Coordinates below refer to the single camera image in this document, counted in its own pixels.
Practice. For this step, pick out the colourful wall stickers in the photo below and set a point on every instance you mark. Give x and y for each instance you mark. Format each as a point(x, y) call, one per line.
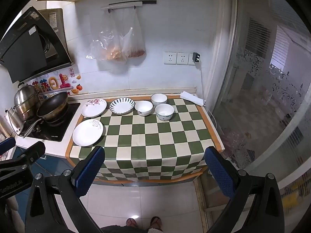
point(52, 82)

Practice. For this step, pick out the steel pot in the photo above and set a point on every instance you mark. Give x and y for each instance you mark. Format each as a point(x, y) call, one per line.
point(25, 99)

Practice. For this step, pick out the black range hood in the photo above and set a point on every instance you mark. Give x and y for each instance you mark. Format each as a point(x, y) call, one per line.
point(26, 46)

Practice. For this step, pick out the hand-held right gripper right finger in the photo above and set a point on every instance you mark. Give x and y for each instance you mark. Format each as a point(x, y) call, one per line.
point(218, 172)

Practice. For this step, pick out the person's right foot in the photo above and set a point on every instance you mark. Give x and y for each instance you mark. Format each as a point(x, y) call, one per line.
point(156, 222)

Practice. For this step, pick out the blue striped plate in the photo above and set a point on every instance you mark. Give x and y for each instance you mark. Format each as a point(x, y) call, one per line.
point(122, 105)

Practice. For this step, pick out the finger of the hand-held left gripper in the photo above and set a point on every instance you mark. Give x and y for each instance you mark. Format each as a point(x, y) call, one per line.
point(7, 145)
point(34, 151)

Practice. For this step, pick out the pink floral plate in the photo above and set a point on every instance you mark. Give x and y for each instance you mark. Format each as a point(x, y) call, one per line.
point(93, 108)

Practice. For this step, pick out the white bowl with blue pattern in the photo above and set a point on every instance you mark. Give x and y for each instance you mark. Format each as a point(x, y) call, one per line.
point(164, 112)

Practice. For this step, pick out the person's left foot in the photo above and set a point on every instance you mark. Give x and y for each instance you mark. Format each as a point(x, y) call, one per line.
point(131, 222)

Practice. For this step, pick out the dark frying pan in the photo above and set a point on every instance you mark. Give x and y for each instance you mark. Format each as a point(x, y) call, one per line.
point(52, 105)

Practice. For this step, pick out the blue base cabinet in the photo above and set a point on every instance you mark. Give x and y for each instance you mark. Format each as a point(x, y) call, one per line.
point(53, 165)

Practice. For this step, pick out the green checkered tablecloth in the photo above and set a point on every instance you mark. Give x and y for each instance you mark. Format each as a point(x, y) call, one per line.
point(155, 140)

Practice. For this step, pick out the white plate with small flower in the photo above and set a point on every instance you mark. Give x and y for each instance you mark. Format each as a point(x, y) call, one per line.
point(87, 133)

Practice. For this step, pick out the black charger plug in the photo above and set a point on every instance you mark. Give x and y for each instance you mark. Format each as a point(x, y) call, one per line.
point(196, 57)

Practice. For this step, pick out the folded white cloth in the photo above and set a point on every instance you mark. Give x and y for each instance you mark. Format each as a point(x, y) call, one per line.
point(192, 98)

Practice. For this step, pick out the glass pot lid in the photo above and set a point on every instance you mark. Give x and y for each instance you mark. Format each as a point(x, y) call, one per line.
point(13, 122)

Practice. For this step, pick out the wall hook rail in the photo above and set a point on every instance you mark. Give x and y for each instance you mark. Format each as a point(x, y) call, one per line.
point(125, 5)

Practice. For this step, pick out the black stove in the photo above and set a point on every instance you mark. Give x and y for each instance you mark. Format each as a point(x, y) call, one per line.
point(62, 126)

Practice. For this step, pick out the clear bag with orange contents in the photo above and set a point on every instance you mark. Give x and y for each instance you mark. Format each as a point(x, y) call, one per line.
point(107, 43)

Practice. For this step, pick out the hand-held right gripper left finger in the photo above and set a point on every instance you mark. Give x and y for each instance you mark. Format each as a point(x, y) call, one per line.
point(90, 172)

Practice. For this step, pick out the plain white bowl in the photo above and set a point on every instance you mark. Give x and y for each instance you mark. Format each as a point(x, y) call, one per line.
point(143, 108)

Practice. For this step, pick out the white wall socket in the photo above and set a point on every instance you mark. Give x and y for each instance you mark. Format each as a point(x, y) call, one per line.
point(191, 62)
point(182, 58)
point(170, 58)

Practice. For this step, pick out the person's foot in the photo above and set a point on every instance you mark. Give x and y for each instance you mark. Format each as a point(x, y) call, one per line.
point(131, 222)
point(156, 222)

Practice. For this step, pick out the white bowl with dark rim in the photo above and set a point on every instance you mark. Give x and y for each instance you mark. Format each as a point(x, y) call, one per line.
point(159, 99)

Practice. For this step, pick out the clear bag with red contents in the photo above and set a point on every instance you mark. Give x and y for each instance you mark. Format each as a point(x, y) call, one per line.
point(134, 43)

